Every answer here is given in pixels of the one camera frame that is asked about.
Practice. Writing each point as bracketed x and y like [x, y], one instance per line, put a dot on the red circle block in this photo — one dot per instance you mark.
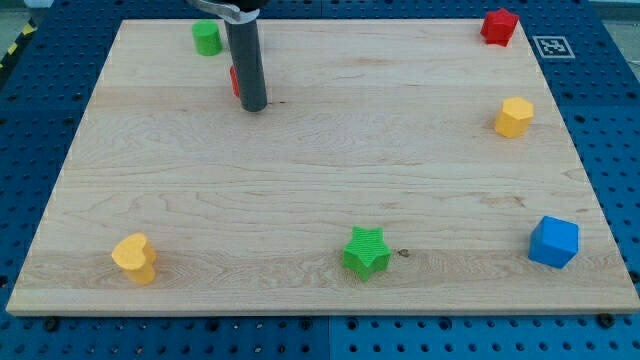
[234, 81]

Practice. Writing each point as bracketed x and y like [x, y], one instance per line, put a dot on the light wooden board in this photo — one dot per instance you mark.
[378, 123]

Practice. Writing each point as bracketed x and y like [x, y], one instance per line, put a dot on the green star block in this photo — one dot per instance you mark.
[366, 253]

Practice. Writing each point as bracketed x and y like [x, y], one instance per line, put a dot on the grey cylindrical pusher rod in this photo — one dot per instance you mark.
[243, 39]

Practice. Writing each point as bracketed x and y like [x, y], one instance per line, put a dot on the green cylinder block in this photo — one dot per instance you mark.
[206, 36]

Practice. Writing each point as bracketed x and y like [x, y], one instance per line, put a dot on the yellow hexagon block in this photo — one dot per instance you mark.
[514, 117]

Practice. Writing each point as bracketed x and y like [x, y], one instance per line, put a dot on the yellow heart block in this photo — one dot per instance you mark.
[135, 256]

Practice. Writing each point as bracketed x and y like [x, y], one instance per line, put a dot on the red pentagon block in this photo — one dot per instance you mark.
[498, 27]

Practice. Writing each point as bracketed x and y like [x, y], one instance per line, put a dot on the blue cube block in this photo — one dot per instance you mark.
[554, 242]

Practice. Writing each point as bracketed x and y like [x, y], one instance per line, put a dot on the white fiducial marker tag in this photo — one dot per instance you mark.
[553, 47]

